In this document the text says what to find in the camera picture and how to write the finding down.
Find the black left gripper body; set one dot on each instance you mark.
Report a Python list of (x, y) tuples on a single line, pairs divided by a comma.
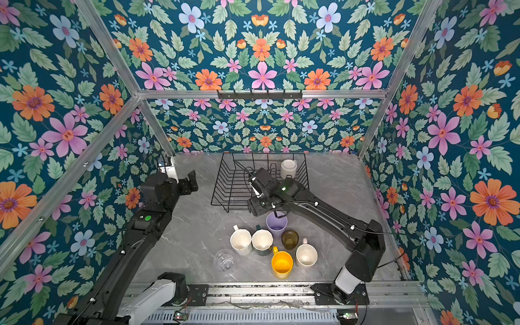
[(184, 189)]

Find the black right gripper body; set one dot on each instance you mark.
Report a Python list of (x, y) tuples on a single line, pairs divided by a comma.
[(257, 197)]

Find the white faceted mug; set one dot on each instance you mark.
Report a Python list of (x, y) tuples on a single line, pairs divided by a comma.
[(241, 241)]

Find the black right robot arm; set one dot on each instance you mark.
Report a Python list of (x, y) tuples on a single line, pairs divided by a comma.
[(365, 240)]

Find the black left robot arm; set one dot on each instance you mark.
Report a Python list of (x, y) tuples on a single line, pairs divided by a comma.
[(102, 303)]

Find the lilac plastic cup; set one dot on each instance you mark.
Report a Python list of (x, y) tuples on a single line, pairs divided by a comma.
[(277, 223)]

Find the green mug white inside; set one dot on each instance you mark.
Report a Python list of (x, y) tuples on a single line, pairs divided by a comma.
[(262, 241)]

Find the olive glass cup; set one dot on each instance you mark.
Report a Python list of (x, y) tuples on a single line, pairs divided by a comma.
[(290, 239)]

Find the yellow mug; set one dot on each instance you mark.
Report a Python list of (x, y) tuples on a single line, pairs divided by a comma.
[(282, 263)]

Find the pink mug white inside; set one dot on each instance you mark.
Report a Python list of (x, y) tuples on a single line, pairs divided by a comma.
[(306, 254)]

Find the clear glass cup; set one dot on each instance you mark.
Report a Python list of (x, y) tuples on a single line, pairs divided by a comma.
[(224, 260)]

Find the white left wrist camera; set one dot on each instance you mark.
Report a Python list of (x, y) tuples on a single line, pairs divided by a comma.
[(166, 165)]

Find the black wire dish rack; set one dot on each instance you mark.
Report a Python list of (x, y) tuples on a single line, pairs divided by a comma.
[(246, 182)]

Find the black hook rail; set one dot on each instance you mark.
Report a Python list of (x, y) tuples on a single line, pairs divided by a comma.
[(259, 95)]

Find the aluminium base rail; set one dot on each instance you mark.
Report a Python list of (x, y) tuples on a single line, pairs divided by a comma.
[(378, 294)]

